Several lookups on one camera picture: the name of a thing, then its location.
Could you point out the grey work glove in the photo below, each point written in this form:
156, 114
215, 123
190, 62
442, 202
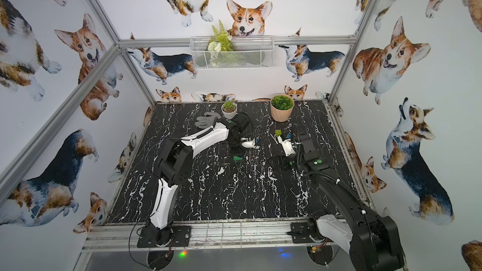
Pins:
208, 120

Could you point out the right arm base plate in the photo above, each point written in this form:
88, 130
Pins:
304, 232

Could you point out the white wire basket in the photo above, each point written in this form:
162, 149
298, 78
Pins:
237, 53

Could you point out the small white plant pot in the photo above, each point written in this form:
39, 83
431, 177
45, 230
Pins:
229, 109

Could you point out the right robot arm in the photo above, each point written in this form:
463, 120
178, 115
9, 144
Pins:
372, 241

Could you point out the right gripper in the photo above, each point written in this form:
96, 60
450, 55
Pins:
282, 157

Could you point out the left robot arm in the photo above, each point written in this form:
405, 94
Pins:
174, 162

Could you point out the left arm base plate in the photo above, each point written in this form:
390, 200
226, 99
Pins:
174, 236

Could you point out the large beige plant pot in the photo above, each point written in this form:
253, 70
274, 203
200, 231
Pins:
281, 107

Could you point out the fern in basket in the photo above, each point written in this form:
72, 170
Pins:
220, 46

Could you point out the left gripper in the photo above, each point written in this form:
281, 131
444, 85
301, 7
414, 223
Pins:
236, 148

